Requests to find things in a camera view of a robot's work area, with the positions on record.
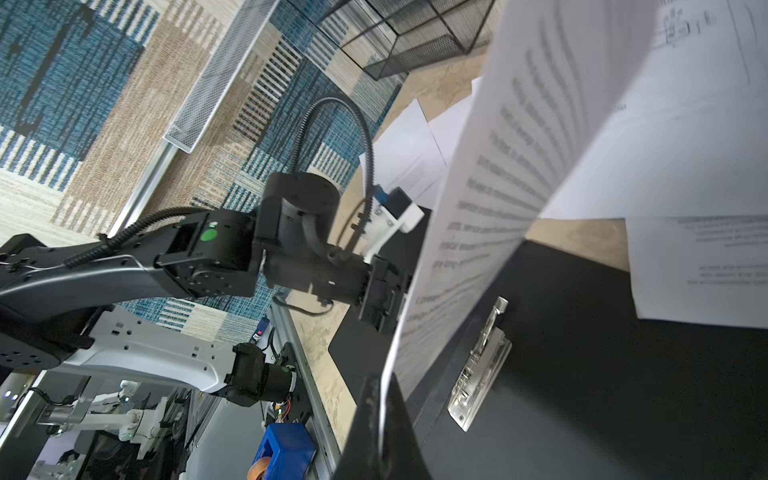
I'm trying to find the blank white sheet left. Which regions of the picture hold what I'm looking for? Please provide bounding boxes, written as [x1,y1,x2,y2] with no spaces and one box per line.
[373,77,481,209]

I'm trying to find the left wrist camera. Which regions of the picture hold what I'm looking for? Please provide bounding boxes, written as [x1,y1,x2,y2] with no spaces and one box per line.
[361,185,424,264]

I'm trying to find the text sheet under pile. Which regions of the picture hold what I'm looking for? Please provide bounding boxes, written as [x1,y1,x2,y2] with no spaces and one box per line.
[626,215,768,329]

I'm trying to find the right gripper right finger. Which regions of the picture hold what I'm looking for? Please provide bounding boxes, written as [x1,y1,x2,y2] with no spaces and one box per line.
[383,376,431,480]

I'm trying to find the red folder black inside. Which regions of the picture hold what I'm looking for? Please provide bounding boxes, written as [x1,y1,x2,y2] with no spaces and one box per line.
[331,219,767,479]

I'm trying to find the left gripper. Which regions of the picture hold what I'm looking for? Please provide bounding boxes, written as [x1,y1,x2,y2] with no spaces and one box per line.
[263,249,408,330]

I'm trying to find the blue box on rail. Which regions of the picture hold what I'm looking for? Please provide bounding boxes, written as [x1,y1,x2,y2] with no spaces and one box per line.
[247,423,316,480]

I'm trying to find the white wire mesh tray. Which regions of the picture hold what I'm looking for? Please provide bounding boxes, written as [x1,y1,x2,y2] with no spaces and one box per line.
[164,1,278,153]

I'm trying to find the printed text sheet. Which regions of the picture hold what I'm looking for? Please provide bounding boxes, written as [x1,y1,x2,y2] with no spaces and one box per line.
[379,0,658,445]

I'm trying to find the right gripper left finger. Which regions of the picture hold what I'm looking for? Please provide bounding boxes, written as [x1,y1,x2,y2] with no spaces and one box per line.
[333,374,381,480]

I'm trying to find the black wire mesh shelf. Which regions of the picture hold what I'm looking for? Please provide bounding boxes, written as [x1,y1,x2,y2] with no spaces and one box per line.
[286,0,504,80]

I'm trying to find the diagram drawing sheet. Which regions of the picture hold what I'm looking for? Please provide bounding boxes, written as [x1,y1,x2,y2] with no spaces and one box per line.
[544,1,767,220]

